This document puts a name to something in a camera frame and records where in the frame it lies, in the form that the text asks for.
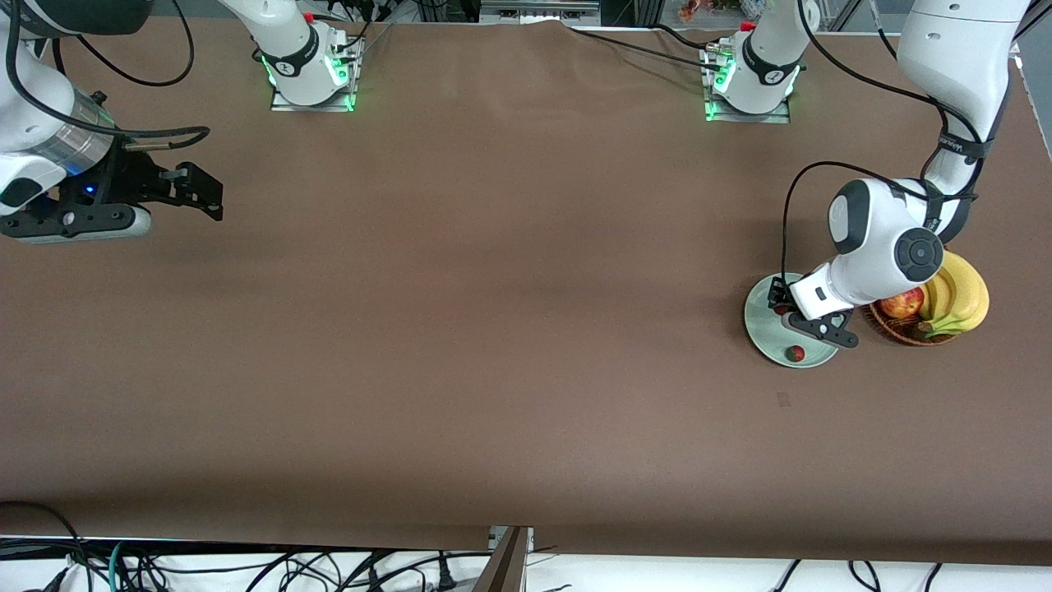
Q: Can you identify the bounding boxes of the pale green round plate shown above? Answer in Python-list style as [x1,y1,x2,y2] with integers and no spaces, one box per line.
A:
[744,272,843,368]

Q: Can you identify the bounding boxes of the red apple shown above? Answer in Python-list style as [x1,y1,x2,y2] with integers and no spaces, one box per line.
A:
[879,288,925,320]

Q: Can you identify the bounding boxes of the brown wicker basket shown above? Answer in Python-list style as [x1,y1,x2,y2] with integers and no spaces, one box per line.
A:
[868,298,961,347]

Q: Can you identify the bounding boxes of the yellow banana bunch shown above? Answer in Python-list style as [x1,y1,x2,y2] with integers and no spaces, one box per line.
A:
[916,249,990,338]

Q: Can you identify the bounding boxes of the table cover cloth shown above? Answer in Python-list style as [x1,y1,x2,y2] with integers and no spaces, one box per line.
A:
[0,15,1052,568]

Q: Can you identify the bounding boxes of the red orange background items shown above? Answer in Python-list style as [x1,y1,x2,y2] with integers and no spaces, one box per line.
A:
[679,0,741,24]

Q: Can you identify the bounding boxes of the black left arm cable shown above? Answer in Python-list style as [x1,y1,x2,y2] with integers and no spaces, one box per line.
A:
[781,0,987,284]

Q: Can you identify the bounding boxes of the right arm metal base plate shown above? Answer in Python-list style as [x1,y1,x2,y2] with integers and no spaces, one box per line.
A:
[270,37,358,113]

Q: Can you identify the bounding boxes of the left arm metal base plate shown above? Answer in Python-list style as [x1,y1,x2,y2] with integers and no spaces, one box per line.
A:
[703,41,791,124]

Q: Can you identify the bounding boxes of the black cable across cloth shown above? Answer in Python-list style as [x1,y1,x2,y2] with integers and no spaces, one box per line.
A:
[565,27,726,70]

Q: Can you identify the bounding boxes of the black looped floor cable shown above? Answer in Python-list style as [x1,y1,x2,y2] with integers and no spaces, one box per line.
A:
[0,500,93,592]

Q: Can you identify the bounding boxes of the grey metal frame device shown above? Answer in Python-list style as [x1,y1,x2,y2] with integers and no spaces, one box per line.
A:
[479,0,602,25]

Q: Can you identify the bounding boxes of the aluminium frame post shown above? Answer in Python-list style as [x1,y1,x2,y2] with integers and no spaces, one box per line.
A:
[473,526,535,592]

